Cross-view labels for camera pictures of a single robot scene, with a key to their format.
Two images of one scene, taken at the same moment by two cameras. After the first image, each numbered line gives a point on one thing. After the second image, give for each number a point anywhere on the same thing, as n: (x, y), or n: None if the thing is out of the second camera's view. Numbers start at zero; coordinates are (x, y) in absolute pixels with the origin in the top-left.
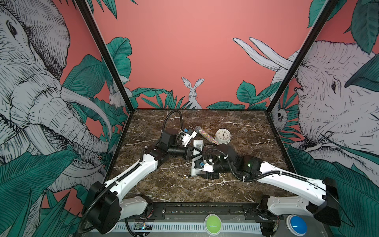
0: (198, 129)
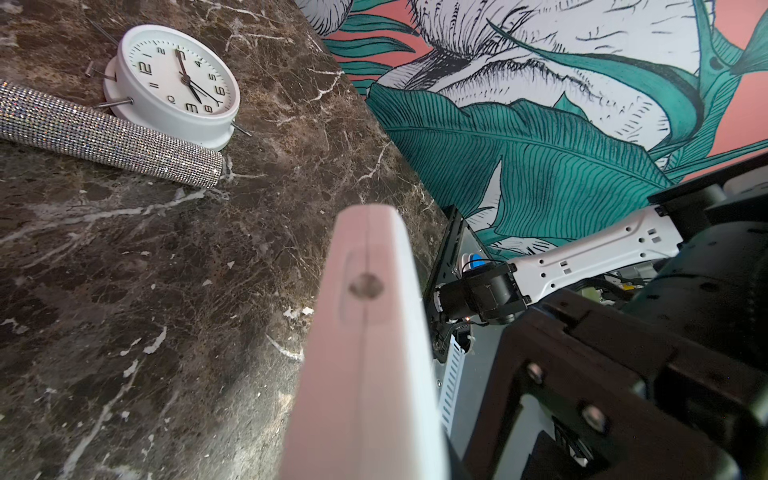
0: (31, 116)
